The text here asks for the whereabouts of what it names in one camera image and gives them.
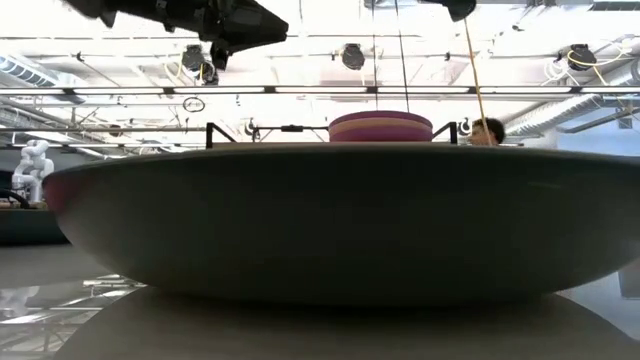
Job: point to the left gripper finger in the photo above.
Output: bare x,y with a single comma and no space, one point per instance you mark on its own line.
255,15
255,37

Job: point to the purple round plate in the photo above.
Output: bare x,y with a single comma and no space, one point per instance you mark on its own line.
380,114
380,135

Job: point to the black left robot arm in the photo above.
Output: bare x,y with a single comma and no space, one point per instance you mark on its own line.
140,10

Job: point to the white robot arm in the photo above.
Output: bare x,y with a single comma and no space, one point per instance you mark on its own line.
32,165

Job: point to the wooden shelf with black legs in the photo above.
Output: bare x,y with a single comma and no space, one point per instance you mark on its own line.
208,137

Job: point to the small black ceiling reel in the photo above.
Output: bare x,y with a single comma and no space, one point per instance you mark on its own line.
210,77

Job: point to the person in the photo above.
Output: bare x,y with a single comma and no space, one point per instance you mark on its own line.
492,129

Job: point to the white glossy table mat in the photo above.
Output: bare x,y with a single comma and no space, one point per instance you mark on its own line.
30,270

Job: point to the silver air duct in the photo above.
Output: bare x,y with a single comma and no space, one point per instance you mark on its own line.
25,70
565,107

